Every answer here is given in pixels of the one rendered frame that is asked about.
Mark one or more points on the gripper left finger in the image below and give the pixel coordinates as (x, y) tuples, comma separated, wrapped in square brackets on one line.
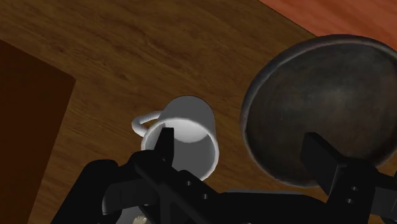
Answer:
[(155, 173)]

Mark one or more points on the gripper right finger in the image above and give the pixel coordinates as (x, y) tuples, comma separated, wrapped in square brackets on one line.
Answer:
[(338, 173)]

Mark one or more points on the white mug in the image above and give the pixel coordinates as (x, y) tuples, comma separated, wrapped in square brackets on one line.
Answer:
[(195, 136)]

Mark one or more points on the dark grey bowl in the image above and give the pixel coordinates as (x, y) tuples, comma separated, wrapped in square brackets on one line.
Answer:
[(322, 105)]

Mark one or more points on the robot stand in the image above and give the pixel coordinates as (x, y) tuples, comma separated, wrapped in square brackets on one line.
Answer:
[(28, 130)]

